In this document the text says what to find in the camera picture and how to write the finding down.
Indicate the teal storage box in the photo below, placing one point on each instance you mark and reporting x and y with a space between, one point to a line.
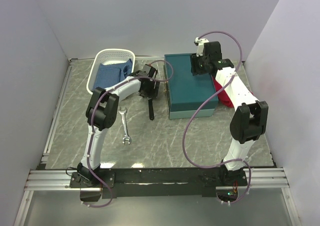
185 92

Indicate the silver open-end wrench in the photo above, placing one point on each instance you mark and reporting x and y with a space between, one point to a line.
126 137

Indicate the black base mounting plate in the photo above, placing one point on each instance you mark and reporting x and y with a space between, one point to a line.
151 182

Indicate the magenta cloth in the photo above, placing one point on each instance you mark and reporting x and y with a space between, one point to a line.
223 96

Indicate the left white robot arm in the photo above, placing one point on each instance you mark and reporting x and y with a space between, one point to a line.
102 110

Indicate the black adjustable wrench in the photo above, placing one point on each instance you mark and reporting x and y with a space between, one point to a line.
151 109

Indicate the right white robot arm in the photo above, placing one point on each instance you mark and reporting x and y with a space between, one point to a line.
250 118

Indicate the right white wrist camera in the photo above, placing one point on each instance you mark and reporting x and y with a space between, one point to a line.
200 43

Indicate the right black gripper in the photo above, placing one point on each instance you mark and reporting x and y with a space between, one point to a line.
194 68

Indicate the white plastic basket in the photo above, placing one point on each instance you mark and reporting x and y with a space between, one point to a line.
106 57

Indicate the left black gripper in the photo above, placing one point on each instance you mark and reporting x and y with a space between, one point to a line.
153 93

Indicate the blue checkered cloth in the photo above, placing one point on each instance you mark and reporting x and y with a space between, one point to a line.
112 74

